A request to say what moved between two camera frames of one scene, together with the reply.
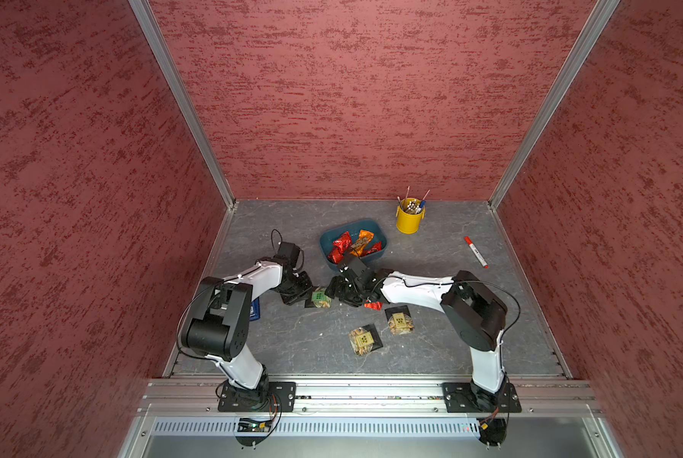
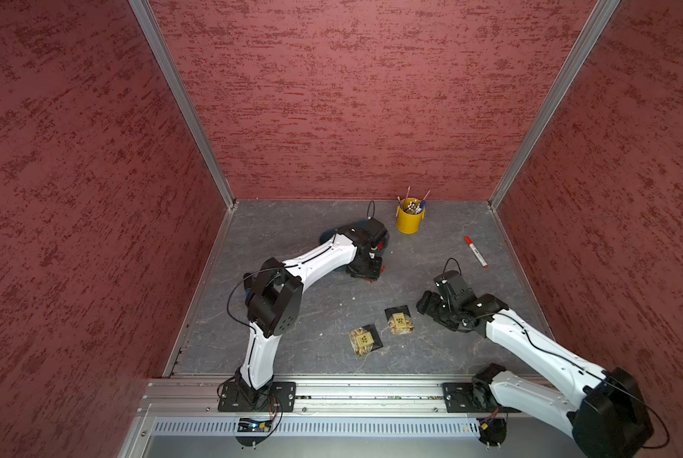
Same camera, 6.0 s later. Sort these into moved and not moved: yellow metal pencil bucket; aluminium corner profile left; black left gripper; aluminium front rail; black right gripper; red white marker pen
Moved: black left gripper; black right gripper
Not moved: aluminium front rail; yellow metal pencil bucket; red white marker pen; aluminium corner profile left
